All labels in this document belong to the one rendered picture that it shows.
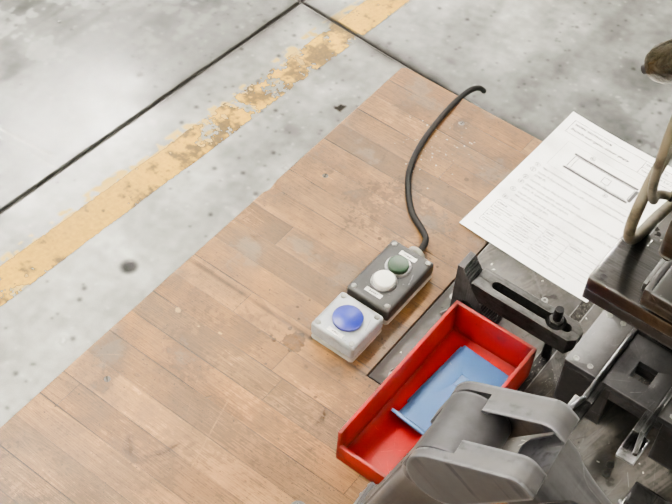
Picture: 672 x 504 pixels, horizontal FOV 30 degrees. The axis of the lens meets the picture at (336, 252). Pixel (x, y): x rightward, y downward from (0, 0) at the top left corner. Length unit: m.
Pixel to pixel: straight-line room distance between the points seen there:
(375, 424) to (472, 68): 1.92
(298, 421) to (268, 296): 0.20
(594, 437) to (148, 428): 0.55
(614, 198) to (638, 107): 1.51
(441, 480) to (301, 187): 0.78
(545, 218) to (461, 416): 0.74
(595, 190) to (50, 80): 1.80
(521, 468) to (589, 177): 0.88
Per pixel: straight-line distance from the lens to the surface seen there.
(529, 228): 1.77
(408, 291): 1.64
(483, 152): 1.86
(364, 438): 1.54
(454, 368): 1.60
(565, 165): 1.87
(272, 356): 1.60
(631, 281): 1.43
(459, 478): 1.07
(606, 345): 1.56
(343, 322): 1.59
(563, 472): 1.07
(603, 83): 3.38
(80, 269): 2.86
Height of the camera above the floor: 2.22
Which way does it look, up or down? 51 degrees down
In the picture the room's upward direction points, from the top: 4 degrees clockwise
